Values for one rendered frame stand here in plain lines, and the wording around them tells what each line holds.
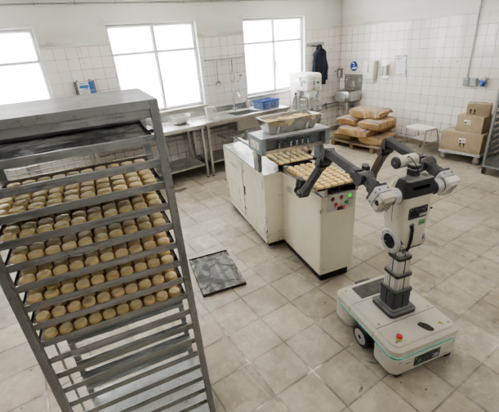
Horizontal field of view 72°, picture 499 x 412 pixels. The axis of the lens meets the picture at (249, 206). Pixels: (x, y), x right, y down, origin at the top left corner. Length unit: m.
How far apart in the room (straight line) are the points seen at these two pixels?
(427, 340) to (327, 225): 1.07
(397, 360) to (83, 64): 5.17
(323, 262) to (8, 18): 4.77
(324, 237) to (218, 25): 4.48
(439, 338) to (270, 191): 1.81
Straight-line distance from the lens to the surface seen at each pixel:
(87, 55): 5.74
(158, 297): 1.64
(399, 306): 2.57
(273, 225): 3.47
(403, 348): 2.40
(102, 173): 1.31
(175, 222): 1.38
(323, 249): 2.98
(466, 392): 2.65
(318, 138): 3.50
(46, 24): 5.70
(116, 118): 1.27
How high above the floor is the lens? 1.97
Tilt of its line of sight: 25 degrees down
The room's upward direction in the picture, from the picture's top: 5 degrees counter-clockwise
